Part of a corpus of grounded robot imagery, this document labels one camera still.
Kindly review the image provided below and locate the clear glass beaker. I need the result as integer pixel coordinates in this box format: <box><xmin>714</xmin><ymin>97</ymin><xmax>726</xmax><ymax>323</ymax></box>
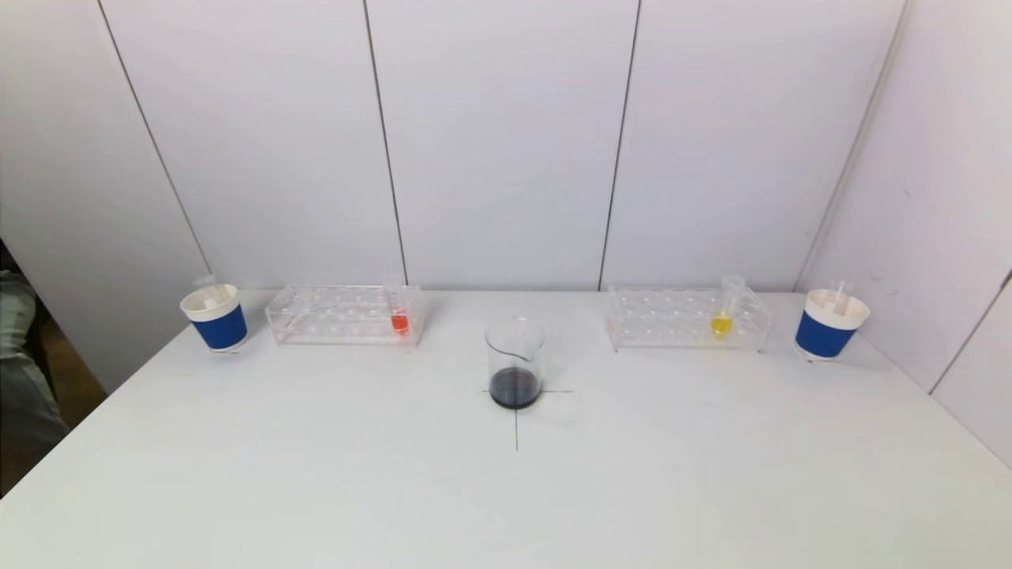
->
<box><xmin>485</xmin><ymin>317</ymin><xmax>546</xmax><ymax>411</ymax></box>

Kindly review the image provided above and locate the clear acrylic test tube rack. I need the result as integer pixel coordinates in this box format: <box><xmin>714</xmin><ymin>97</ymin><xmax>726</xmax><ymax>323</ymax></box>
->
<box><xmin>265</xmin><ymin>284</ymin><xmax>425</xmax><ymax>349</ymax></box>
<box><xmin>605</xmin><ymin>284</ymin><xmax>774</xmax><ymax>353</ymax></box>

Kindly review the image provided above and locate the test tube with yellow pigment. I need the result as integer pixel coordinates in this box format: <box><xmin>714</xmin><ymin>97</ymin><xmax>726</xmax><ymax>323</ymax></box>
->
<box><xmin>709</xmin><ymin>274</ymin><xmax>748</xmax><ymax>341</ymax></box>

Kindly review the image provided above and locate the blue white paper cup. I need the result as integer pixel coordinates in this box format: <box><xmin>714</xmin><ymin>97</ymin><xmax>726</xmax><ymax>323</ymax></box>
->
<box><xmin>179</xmin><ymin>284</ymin><xmax>248</xmax><ymax>353</ymax></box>
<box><xmin>794</xmin><ymin>288</ymin><xmax>871</xmax><ymax>363</ymax></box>

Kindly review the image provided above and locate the person in grey trousers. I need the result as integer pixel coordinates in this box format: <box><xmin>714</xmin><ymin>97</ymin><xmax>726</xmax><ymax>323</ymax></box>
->
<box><xmin>0</xmin><ymin>269</ymin><xmax>70</xmax><ymax>463</ymax></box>

